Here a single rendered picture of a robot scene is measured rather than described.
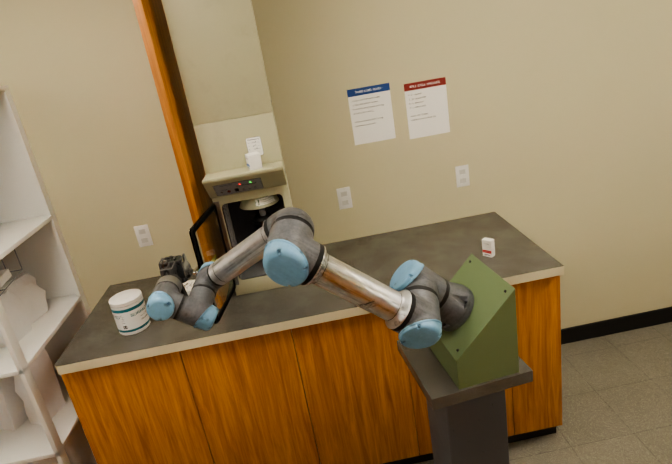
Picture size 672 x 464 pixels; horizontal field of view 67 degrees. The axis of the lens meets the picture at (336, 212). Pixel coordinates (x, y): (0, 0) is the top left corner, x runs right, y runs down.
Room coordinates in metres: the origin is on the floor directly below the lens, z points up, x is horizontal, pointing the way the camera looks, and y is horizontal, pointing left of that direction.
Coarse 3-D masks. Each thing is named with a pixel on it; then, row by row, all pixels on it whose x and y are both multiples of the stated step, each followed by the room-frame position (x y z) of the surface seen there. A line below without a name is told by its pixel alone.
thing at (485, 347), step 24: (480, 264) 1.42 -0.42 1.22; (480, 288) 1.35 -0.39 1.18; (504, 288) 1.27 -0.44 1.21; (480, 312) 1.27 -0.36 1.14; (504, 312) 1.23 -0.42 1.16; (456, 336) 1.28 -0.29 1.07; (480, 336) 1.22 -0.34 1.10; (504, 336) 1.23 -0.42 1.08; (456, 360) 1.21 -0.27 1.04; (480, 360) 1.22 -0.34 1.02; (504, 360) 1.23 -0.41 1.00; (456, 384) 1.22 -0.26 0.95
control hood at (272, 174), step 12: (240, 168) 2.04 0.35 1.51; (264, 168) 1.96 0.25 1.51; (276, 168) 1.94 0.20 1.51; (204, 180) 1.93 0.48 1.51; (216, 180) 1.93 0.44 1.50; (228, 180) 1.94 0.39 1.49; (240, 180) 1.96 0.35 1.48; (264, 180) 1.98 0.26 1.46; (276, 180) 2.00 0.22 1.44; (240, 192) 2.02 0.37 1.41
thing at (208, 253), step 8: (208, 208) 1.95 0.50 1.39; (208, 224) 1.90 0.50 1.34; (216, 224) 1.98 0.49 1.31; (200, 232) 1.81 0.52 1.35; (208, 232) 1.88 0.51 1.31; (216, 232) 1.96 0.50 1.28; (192, 240) 1.72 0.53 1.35; (200, 240) 1.79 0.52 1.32; (208, 240) 1.86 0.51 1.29; (216, 240) 1.94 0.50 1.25; (200, 248) 1.77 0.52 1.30; (208, 248) 1.84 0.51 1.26; (216, 248) 1.92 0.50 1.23; (208, 256) 1.82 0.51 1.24; (216, 256) 1.90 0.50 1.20; (232, 280) 2.00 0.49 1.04; (224, 288) 1.89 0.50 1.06; (216, 296) 1.79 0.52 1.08; (224, 296) 1.87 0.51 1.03; (216, 304) 1.77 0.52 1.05
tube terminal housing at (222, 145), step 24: (240, 120) 2.05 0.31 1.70; (264, 120) 2.06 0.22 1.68; (216, 144) 2.05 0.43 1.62; (240, 144) 2.05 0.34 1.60; (264, 144) 2.06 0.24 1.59; (216, 168) 2.05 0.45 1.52; (264, 192) 2.06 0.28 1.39; (288, 192) 2.06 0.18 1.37; (240, 288) 2.05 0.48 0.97; (264, 288) 2.05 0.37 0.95
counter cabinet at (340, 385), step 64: (384, 320) 1.81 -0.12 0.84; (128, 384) 1.75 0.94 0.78; (192, 384) 1.76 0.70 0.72; (256, 384) 1.78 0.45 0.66; (320, 384) 1.79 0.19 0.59; (384, 384) 1.80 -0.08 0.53; (128, 448) 1.75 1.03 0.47; (192, 448) 1.76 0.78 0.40; (256, 448) 1.77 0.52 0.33; (320, 448) 1.79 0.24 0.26; (384, 448) 1.80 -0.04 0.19
